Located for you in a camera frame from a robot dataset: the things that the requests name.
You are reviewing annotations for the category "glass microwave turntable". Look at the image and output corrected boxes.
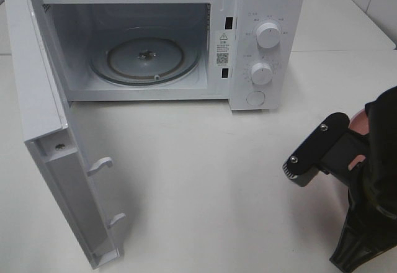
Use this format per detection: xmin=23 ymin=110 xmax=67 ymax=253
xmin=89 ymin=27 xmax=207 ymax=86

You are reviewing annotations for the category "white microwave oven body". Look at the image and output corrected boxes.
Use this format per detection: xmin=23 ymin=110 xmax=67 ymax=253
xmin=43 ymin=0 xmax=303 ymax=110

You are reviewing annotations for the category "upper white power knob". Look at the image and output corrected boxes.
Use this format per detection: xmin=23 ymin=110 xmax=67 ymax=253
xmin=254 ymin=19 xmax=282 ymax=49

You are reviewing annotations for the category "round white door button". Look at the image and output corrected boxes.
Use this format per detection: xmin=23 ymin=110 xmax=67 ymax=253
xmin=246 ymin=91 xmax=265 ymax=107

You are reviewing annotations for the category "lower white timer knob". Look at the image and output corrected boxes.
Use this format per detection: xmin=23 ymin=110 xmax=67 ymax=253
xmin=251 ymin=62 xmax=274 ymax=86

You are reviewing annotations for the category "pink round plate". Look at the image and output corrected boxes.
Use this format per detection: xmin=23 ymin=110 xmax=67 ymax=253
xmin=348 ymin=109 xmax=369 ymax=170

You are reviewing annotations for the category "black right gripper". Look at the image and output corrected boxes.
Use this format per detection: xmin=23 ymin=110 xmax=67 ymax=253
xmin=319 ymin=88 xmax=396 ymax=272

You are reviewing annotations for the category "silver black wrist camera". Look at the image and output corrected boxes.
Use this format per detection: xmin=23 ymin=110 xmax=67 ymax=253
xmin=282 ymin=112 xmax=350 ymax=187

